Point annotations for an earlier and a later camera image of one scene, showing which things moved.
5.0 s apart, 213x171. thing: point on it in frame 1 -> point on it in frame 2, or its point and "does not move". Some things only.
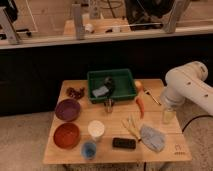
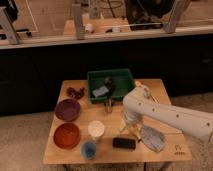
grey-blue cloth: [152, 138] does not move
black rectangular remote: [126, 143] does not move
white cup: [96, 128] does not move
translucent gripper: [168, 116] -> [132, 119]
